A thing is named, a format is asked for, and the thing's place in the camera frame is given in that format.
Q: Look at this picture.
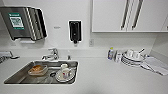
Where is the black soap dispenser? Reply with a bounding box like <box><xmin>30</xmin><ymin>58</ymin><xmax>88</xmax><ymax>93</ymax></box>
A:
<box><xmin>68</xmin><ymin>20</ymin><xmax>82</xmax><ymax>46</ymax></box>

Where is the white dish soap bottle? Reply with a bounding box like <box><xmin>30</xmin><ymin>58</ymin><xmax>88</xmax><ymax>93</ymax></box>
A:
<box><xmin>107</xmin><ymin>46</ymin><xmax>116</xmax><ymax>61</ymax></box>

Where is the white cup on saucer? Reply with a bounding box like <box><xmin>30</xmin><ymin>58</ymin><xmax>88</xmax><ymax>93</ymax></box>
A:
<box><xmin>54</xmin><ymin>63</ymin><xmax>77</xmax><ymax>83</ymax></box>

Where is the chrome faucet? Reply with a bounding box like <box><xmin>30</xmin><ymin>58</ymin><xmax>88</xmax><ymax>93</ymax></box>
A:
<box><xmin>41</xmin><ymin>47</ymin><xmax>61</xmax><ymax>62</ymax></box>

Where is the small white bottle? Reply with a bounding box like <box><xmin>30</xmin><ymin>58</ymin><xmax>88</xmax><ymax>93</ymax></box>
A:
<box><xmin>114</xmin><ymin>51</ymin><xmax>123</xmax><ymax>64</ymax></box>

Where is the stack of white dishes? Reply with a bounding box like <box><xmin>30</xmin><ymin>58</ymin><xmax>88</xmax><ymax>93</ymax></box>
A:
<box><xmin>120</xmin><ymin>47</ymin><xmax>147</xmax><ymax>68</ymax></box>

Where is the bowl with orange sponge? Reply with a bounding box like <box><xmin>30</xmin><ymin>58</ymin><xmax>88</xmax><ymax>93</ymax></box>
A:
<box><xmin>27</xmin><ymin>64</ymin><xmax>49</xmax><ymax>77</ymax></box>

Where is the steel paper towel dispenser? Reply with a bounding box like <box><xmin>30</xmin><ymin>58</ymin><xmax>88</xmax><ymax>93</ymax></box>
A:
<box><xmin>0</xmin><ymin>5</ymin><xmax>49</xmax><ymax>42</ymax></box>

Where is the steel sink basin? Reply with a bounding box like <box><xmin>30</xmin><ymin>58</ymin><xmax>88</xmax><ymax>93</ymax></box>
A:
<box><xmin>3</xmin><ymin>59</ymin><xmax>80</xmax><ymax>86</ymax></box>

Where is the white wall outlet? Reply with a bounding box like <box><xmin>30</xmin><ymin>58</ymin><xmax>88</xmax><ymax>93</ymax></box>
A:
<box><xmin>88</xmin><ymin>38</ymin><xmax>95</xmax><ymax>47</ymax></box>

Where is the small wall label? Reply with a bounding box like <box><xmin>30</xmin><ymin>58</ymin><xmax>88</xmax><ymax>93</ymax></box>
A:
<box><xmin>53</xmin><ymin>25</ymin><xmax>62</xmax><ymax>30</ymax></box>

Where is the white wall cabinet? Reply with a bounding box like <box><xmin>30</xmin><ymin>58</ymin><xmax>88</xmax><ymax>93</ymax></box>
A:
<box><xmin>91</xmin><ymin>0</ymin><xmax>168</xmax><ymax>34</ymax></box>

